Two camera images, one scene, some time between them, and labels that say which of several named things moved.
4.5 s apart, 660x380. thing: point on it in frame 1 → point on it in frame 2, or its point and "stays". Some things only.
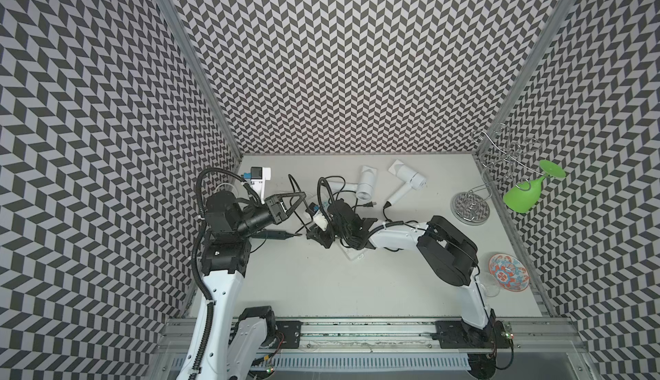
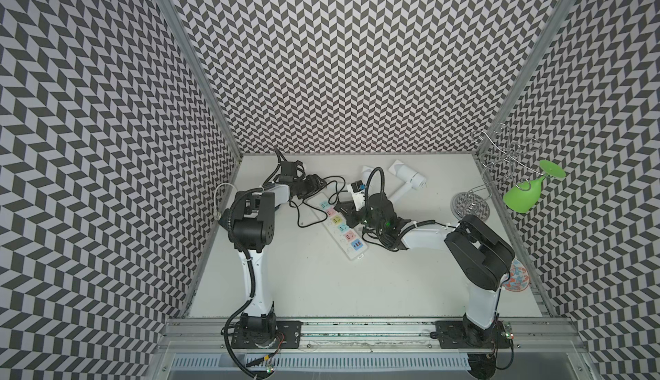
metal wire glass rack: [499, 153] stays
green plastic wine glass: [524, 196] stays
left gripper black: [277, 208] → [314, 185]
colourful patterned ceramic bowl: [510, 272] stays
